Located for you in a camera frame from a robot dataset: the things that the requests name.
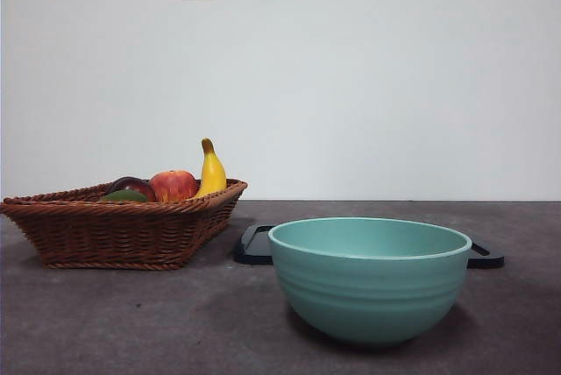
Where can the teal ceramic bowl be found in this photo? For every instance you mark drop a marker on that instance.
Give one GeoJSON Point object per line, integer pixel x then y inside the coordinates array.
{"type": "Point", "coordinates": [368, 292]}

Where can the green avocado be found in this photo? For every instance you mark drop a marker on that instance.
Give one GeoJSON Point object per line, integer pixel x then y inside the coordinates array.
{"type": "Point", "coordinates": [123, 196]}

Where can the yellow banana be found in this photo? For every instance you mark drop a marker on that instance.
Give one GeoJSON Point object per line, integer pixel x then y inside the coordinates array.
{"type": "Point", "coordinates": [213, 171]}

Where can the dark rectangular tray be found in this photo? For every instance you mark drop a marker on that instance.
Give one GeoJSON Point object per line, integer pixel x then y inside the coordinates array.
{"type": "Point", "coordinates": [252, 250]}

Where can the red apple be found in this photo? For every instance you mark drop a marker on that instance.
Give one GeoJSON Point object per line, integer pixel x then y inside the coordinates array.
{"type": "Point", "coordinates": [174, 186]}

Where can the dark purple eggplant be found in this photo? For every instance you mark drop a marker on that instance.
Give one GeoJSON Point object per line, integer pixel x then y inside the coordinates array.
{"type": "Point", "coordinates": [142, 186]}

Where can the brown woven wicker basket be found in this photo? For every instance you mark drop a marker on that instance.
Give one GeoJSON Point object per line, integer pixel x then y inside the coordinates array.
{"type": "Point", "coordinates": [114, 235]}

